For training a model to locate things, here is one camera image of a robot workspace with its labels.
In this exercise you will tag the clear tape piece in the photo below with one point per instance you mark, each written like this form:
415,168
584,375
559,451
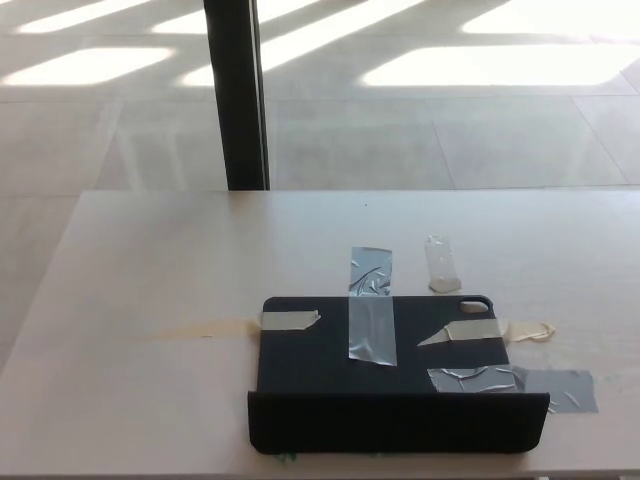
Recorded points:
441,262

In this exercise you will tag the long beige masking tape strip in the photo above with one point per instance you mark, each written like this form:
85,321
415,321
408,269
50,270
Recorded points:
287,321

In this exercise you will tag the wrinkled grey duct tape strip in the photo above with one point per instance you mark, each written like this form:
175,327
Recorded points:
555,390

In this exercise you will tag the pointed beige masking tape strip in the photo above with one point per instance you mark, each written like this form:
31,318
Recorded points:
475,330

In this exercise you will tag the dark folding tablet cover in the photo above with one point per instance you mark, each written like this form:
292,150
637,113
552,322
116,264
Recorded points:
310,380

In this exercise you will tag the long grey duct tape strip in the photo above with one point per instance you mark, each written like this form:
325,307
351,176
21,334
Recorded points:
372,300

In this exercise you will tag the green tape mark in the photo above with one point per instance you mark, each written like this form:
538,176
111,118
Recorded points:
289,456

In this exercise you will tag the black window frame post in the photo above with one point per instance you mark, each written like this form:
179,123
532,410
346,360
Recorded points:
235,100

